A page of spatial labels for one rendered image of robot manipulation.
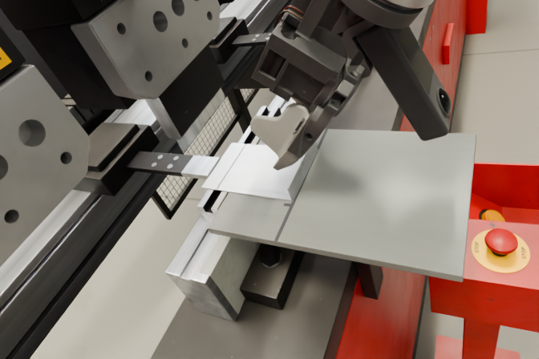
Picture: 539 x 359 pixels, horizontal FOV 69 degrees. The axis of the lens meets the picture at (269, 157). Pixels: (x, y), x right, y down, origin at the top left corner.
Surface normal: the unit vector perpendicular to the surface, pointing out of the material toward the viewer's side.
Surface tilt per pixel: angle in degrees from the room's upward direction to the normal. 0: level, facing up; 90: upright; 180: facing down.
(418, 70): 68
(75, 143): 90
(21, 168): 90
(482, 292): 90
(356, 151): 0
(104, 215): 90
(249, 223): 0
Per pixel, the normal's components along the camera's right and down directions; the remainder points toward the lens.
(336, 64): 0.34, -0.51
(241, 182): -0.29, -0.72
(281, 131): -0.31, 0.58
